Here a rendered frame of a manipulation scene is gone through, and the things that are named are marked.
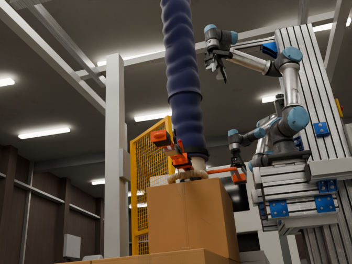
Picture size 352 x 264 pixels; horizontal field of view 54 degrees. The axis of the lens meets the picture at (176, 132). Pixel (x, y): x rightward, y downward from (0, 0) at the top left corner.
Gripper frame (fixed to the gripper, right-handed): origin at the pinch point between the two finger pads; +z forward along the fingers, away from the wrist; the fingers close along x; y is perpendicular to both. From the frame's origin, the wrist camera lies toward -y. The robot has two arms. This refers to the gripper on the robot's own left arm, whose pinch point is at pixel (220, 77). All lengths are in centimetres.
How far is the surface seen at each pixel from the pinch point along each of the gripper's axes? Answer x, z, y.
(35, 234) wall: -446, -59, 800
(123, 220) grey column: -107, 37, 168
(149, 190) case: 2, 51, 50
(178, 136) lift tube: -22, 14, 43
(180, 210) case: -4, 64, 35
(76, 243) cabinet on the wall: -629, -50, 847
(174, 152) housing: 13.0, 39.5, 24.7
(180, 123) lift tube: -21.4, 6.1, 41.2
